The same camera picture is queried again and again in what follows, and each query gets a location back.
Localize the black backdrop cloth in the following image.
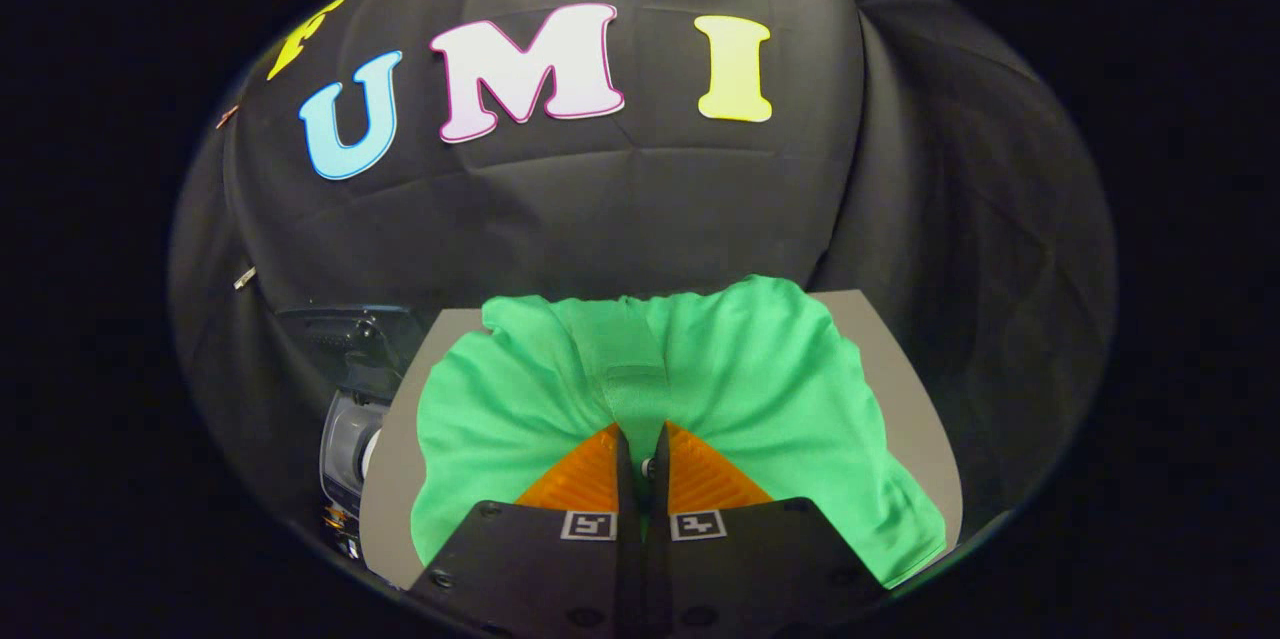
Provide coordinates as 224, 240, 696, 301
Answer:
168, 0, 1119, 560

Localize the dark washing machine lid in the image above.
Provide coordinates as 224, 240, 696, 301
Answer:
275, 304, 426, 400

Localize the green polo shirt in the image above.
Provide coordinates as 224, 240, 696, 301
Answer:
410, 274, 947, 590

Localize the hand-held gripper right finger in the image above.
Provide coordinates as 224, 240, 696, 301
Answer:
641, 420, 891, 639

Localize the grey appliance cabinet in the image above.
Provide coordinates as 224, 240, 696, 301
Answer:
358, 289, 964, 592

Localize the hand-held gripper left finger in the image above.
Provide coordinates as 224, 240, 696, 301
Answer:
405, 423, 642, 639

